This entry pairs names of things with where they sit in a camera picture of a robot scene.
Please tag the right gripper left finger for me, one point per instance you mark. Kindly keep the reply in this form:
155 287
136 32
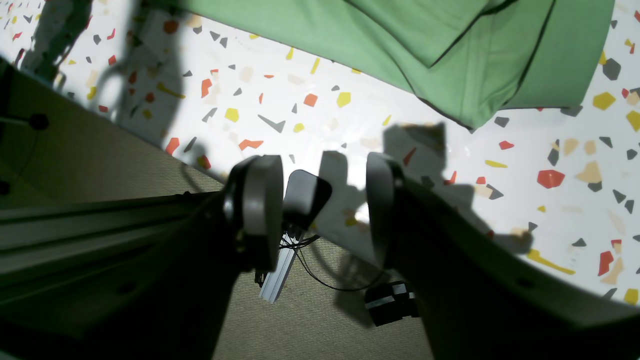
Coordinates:
136 279

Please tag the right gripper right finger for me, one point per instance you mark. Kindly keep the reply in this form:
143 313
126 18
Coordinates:
476 300

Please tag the light green T-shirt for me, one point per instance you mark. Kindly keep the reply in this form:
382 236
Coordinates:
467 59

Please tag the small black box on floor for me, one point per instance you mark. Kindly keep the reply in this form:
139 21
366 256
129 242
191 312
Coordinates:
391 302

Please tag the aluminium frame rail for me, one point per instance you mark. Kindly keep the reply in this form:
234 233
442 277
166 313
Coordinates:
274 281

